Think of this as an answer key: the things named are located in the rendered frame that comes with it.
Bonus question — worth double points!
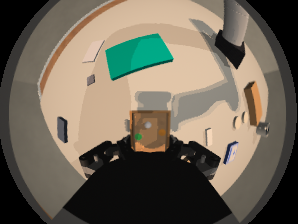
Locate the orange-brown rectangular box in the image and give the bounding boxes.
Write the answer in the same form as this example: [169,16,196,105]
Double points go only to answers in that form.
[244,81,262,127]

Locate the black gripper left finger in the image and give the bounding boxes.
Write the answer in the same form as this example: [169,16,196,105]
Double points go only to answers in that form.
[79,134,140,178]

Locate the brown wooden tray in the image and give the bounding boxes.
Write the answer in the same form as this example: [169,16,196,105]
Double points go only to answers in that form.
[130,111,171,152]

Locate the green flat rectangular block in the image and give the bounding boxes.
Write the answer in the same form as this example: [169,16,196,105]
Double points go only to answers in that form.
[105,33,174,81]

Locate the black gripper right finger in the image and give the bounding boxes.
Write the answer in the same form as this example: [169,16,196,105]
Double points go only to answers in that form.
[158,134,221,180]

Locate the grey mug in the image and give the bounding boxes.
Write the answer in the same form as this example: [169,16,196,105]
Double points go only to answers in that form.
[256,122,269,137]

